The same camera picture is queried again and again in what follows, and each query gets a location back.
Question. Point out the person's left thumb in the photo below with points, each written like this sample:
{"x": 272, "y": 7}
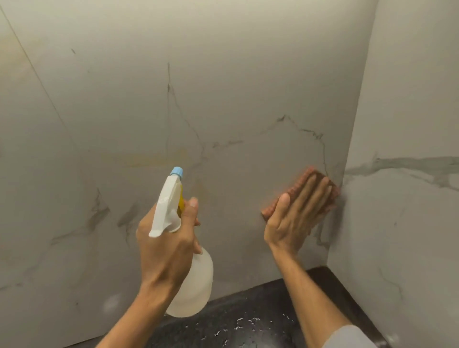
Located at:
{"x": 189, "y": 212}

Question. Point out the person's right hand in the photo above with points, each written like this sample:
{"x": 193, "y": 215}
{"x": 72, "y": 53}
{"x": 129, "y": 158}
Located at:
{"x": 292, "y": 226}

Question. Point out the person's left hand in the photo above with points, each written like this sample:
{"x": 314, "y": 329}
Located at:
{"x": 163, "y": 256}

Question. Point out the person's left forearm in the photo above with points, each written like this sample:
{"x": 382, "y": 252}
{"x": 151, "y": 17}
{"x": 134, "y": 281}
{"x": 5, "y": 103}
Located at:
{"x": 140, "y": 315}

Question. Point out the grey sleeve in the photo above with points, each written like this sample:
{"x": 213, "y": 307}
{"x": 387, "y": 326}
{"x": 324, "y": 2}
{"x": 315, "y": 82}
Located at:
{"x": 353, "y": 338}

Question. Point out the person's right thumb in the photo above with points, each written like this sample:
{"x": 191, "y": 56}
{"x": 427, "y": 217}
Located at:
{"x": 279, "y": 209}

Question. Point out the white plastic spray bottle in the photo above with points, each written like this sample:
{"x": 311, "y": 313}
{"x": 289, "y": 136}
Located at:
{"x": 192, "y": 283}

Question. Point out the person's right middle finger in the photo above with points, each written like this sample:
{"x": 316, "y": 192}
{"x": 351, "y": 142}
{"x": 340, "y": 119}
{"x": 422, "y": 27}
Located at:
{"x": 317, "y": 199}

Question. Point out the person's right forearm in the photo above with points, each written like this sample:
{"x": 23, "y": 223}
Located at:
{"x": 310, "y": 304}

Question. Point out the orange cleaning cloth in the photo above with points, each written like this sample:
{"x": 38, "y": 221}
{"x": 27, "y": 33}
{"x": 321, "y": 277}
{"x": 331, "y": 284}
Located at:
{"x": 287, "y": 188}

